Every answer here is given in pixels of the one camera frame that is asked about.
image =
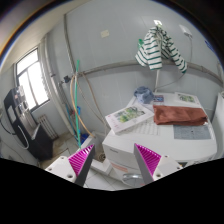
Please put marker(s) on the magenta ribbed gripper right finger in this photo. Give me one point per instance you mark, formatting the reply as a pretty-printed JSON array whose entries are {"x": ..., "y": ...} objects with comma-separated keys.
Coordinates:
[{"x": 152, "y": 165}]

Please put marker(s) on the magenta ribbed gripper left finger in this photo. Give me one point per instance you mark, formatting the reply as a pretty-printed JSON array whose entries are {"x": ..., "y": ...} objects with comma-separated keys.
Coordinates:
[{"x": 75, "y": 167}]

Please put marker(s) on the brown folded towel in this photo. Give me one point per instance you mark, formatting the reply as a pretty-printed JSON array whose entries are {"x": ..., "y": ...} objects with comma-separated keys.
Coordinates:
[{"x": 175, "y": 115}]

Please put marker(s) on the white washing machine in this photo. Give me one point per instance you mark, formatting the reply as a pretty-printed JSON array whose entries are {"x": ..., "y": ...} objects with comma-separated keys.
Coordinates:
[{"x": 185, "y": 144}]

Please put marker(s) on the white box with green print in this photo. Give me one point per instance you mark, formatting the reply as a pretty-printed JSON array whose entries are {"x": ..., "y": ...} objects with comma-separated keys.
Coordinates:
[{"x": 128, "y": 117}]

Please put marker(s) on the white radiator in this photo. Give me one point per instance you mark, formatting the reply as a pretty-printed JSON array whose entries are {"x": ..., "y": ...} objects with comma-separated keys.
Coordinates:
[{"x": 43, "y": 121}]

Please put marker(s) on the blue crumpled cloth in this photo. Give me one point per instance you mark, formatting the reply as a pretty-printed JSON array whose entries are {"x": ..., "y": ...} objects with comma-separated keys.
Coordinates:
[{"x": 144, "y": 95}]

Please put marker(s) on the small printed booklet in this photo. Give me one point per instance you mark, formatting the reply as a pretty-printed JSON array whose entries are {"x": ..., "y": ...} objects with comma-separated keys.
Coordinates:
[{"x": 186, "y": 98}]

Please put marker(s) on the green white striped garment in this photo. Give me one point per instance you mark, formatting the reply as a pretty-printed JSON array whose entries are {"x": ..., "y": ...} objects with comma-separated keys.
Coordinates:
[{"x": 158, "y": 45}]

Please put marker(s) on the horizontal grey wall pipe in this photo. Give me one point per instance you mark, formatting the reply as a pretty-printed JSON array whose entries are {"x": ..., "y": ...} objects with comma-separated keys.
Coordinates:
[{"x": 168, "y": 62}]

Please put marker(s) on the window with white frame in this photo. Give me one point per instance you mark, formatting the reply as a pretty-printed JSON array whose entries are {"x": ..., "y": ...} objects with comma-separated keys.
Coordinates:
[{"x": 29, "y": 75}]

